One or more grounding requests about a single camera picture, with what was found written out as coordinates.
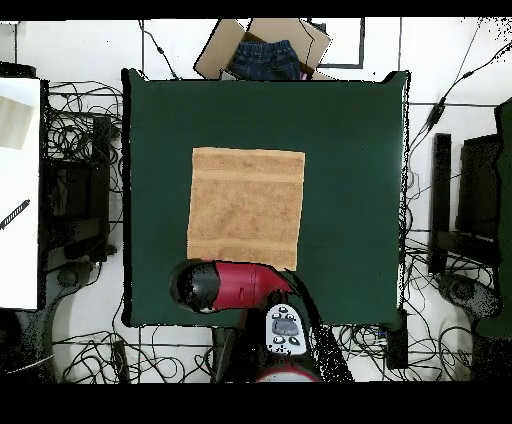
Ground tan terry towel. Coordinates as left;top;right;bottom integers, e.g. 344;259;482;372
185;146;307;272

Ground dark green table cloth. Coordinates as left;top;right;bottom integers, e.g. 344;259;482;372
121;67;411;327

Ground blue denim jeans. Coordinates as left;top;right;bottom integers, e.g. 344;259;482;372
229;39;303;81

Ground brown cardboard box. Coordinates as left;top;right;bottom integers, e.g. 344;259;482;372
193;17;333;81

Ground black computer tower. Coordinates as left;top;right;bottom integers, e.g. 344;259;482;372
41;115;113;261

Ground narrow black panel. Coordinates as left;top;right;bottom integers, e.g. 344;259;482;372
427;132;453;277

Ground black power strip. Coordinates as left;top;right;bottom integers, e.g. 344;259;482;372
385;307;410;370

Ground black wheeled stand base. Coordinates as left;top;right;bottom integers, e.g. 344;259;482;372
435;271;501;325
39;259;97;321

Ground black monitor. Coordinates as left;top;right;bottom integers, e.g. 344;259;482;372
455;133;503;241

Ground white side table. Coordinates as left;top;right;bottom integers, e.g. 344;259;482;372
0;76;43;311

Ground dark green fabric sheet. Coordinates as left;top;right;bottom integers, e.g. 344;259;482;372
475;97;512;341

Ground beige cardboard sheet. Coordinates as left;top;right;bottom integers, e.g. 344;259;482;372
0;95;35;151

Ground thin black cable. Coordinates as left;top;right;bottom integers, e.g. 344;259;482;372
137;19;180;80

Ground tangle of black cables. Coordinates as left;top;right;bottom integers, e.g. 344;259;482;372
45;79;125;161
51;325;213;384
339;319;473;382

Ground black cable with inline adapter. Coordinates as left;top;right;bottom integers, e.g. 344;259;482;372
409;39;512;143

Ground black ridged strap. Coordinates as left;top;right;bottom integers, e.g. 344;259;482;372
0;198;31;231

